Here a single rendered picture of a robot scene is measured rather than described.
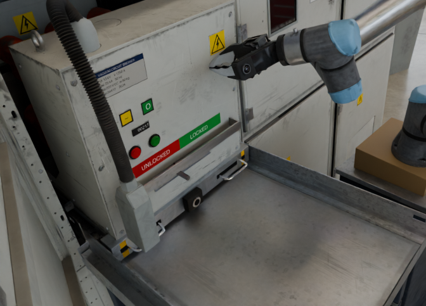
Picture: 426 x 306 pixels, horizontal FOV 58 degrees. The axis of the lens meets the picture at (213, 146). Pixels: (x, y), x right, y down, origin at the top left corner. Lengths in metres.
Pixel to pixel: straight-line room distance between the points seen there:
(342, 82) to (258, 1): 0.52
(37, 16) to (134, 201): 0.92
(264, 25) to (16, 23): 0.84
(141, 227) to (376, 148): 0.83
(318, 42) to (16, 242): 0.66
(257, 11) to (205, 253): 0.77
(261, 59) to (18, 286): 0.64
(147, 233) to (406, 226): 0.65
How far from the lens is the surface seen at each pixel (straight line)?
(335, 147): 2.18
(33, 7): 1.56
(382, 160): 1.33
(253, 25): 1.32
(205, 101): 1.04
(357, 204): 1.14
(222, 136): 1.08
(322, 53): 0.87
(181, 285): 0.99
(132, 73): 0.85
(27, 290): 0.53
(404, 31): 3.80
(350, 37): 0.84
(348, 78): 0.91
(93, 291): 1.25
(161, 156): 0.99
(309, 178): 1.18
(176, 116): 0.97
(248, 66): 0.86
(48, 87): 0.85
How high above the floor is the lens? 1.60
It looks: 34 degrees down
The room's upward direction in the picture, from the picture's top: 8 degrees counter-clockwise
